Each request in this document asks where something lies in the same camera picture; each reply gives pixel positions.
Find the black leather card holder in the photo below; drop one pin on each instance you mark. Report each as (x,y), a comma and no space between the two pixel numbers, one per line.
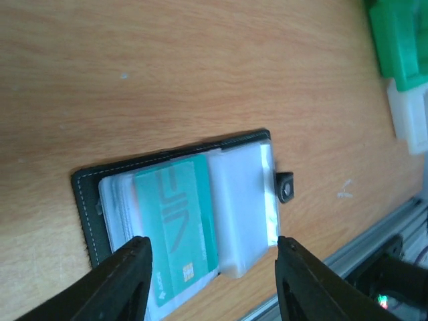
(246,192)

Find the teal card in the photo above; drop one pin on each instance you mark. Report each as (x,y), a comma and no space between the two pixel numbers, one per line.
(174,200)

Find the aluminium front rail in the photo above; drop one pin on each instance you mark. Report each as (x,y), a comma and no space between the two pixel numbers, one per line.
(409,221)

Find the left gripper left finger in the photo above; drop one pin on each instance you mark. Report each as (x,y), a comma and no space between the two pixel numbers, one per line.
(117,289)

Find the white plastic bin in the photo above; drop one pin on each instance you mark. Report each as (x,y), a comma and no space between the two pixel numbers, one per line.
(409,114)

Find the green plastic compartment tray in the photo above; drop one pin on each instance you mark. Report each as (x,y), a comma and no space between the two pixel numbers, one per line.
(399,31)

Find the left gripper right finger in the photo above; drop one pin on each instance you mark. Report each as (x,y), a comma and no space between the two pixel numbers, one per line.
(309,290)

